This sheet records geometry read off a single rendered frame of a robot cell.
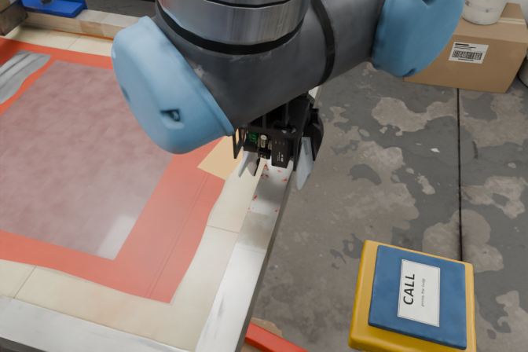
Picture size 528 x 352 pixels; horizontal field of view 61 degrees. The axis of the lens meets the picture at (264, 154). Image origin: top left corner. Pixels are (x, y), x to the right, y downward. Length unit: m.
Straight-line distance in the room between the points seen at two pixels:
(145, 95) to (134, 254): 0.37
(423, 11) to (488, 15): 2.12
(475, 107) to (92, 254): 2.07
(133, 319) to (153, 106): 0.35
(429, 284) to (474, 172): 1.56
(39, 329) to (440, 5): 0.46
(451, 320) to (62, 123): 0.60
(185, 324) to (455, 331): 0.28
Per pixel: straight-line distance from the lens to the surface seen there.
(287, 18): 0.21
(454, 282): 0.57
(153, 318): 0.54
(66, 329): 0.52
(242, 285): 0.50
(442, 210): 1.91
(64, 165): 0.70
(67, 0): 1.00
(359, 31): 0.29
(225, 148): 0.67
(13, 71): 0.91
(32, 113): 0.81
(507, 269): 1.85
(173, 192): 0.63
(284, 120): 0.46
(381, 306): 0.53
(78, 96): 0.82
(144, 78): 0.22
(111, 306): 0.56
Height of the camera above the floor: 1.44
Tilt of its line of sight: 47 degrees down
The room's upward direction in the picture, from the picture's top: straight up
